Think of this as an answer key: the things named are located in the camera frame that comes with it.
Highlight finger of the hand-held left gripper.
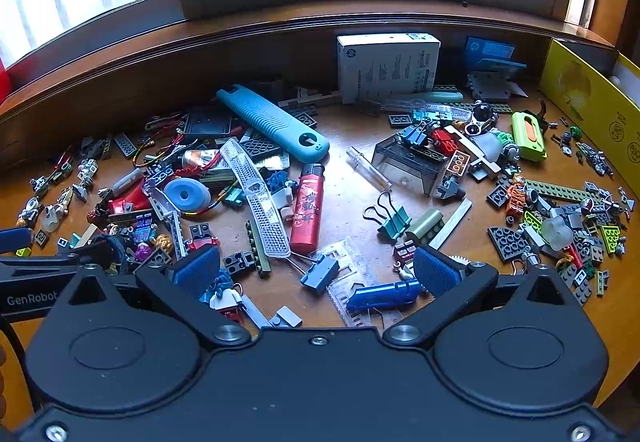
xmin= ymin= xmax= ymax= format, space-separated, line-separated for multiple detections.
xmin=0 ymin=228 xmax=34 ymax=254
xmin=0 ymin=244 xmax=126 ymax=275

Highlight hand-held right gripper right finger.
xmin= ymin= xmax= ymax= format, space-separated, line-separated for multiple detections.
xmin=382 ymin=245 xmax=569 ymax=349

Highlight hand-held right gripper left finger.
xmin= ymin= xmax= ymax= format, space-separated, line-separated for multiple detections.
xmin=65 ymin=244 xmax=253 ymax=349

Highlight dark blue cord loop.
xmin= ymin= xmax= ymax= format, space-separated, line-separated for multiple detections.
xmin=90 ymin=233 xmax=132 ymax=273

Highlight yellow cardboard box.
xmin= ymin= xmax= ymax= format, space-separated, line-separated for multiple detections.
xmin=539 ymin=38 xmax=640 ymax=175

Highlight wooden desktop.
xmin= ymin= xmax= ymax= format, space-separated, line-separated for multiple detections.
xmin=0 ymin=86 xmax=640 ymax=423

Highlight olive ribbed brick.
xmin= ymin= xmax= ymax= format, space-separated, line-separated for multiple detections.
xmin=405 ymin=209 xmax=445 ymax=247

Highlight metal ruler strip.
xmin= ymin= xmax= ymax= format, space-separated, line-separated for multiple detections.
xmin=429 ymin=198 xmax=473 ymax=250

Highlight green binder clip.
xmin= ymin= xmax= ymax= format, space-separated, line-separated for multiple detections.
xmin=363 ymin=192 xmax=412 ymax=239

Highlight blue tape roll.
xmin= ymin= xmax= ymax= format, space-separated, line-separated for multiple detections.
xmin=163 ymin=177 xmax=211 ymax=213

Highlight dark grey wedge plate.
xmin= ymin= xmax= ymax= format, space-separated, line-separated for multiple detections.
xmin=487 ymin=226 xmax=532 ymax=263

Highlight clear plastic stencil card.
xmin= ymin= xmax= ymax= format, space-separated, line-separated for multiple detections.
xmin=324 ymin=237 xmax=388 ymax=329

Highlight red plastic shell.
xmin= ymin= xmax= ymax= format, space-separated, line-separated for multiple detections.
xmin=107 ymin=182 xmax=151 ymax=217

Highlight clear reflector strip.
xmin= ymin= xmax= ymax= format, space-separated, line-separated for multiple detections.
xmin=220 ymin=138 xmax=292 ymax=259

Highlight orange minifigure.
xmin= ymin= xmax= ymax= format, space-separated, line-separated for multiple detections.
xmin=505 ymin=173 xmax=527 ymax=217

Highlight smoky clear plastic box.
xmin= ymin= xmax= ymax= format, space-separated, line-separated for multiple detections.
xmin=371 ymin=133 xmax=449 ymax=197

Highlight orange label tube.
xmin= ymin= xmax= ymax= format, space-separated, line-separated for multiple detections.
xmin=181 ymin=149 xmax=222 ymax=169

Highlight grey marker pen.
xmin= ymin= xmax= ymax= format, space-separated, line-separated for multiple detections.
xmin=112 ymin=166 xmax=155 ymax=195

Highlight blue binder clip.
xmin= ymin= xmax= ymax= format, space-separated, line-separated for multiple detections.
xmin=300 ymin=254 xmax=342 ymax=293

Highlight clear syringe tube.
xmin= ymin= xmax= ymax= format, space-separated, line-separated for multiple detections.
xmin=346 ymin=147 xmax=393 ymax=193

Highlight red lighter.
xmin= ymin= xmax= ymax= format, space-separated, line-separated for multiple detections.
xmin=290 ymin=164 xmax=325 ymax=253

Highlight pile of mixed building bricks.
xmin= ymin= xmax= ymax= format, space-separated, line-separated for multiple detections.
xmin=15 ymin=106 xmax=321 ymax=283

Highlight long olive building plate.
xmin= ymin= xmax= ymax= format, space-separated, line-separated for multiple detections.
xmin=522 ymin=179 xmax=603 ymax=203

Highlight pile of grey building bricks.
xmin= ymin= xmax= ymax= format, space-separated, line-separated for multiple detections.
xmin=387 ymin=102 xmax=636 ymax=307

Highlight lime green utility tool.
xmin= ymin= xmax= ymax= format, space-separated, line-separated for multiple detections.
xmin=511 ymin=110 xmax=548 ymax=163

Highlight teal utility knife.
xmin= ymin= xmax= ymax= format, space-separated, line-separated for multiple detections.
xmin=216 ymin=84 xmax=331 ymax=165

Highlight pale green pen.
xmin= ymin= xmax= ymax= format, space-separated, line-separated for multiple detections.
xmin=415 ymin=90 xmax=465 ymax=103

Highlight lime wedge plate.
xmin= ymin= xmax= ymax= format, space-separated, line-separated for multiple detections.
xmin=599 ymin=224 xmax=626 ymax=255

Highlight grey square building plate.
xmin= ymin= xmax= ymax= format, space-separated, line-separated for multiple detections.
xmin=466 ymin=72 xmax=515 ymax=103

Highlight scattered small dark parts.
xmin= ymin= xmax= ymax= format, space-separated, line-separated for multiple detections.
xmin=550 ymin=114 xmax=616 ymax=177

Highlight white cardboard box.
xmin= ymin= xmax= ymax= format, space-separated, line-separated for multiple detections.
xmin=336 ymin=33 xmax=442 ymax=105

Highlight light blue card packet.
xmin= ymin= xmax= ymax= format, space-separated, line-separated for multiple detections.
xmin=472 ymin=60 xmax=528 ymax=75

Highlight wooden window sill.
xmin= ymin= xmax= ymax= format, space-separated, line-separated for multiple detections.
xmin=0 ymin=12 xmax=640 ymax=133

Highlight dark blue card packet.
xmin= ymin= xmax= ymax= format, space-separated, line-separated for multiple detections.
xmin=464 ymin=36 xmax=516 ymax=70

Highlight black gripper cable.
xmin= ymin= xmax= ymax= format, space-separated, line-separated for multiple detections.
xmin=0 ymin=317 xmax=28 ymax=403

